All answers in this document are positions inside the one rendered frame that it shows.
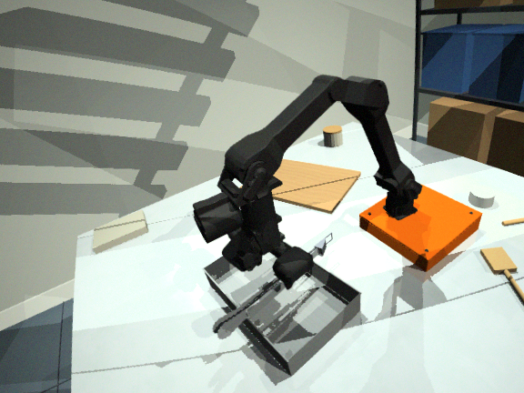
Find grey metal tongs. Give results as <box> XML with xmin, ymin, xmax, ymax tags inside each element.
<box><xmin>212</xmin><ymin>232</ymin><xmax>333</xmax><ymax>340</ymax></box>

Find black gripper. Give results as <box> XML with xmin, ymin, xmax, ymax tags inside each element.
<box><xmin>242</xmin><ymin>213</ymin><xmax>314</xmax><ymax>290</ymax></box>

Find grey rectangular tin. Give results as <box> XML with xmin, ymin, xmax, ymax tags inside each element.
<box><xmin>202</xmin><ymin>252</ymin><xmax>362</xmax><ymax>377</ymax></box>

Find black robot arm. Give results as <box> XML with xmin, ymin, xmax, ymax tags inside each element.
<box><xmin>193</xmin><ymin>74</ymin><xmax>423</xmax><ymax>272</ymax></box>

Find tan wooden spatula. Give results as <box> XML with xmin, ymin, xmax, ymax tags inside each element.
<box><xmin>480</xmin><ymin>247</ymin><xmax>524</xmax><ymax>303</ymax></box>

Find grey cylinder with orange top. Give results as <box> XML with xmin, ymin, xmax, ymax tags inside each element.
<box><xmin>323</xmin><ymin>126</ymin><xmax>343</xmax><ymax>147</ymax></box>

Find grey short cylinder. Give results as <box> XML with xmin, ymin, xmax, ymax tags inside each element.
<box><xmin>469</xmin><ymin>186</ymin><xmax>496</xmax><ymax>208</ymax></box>

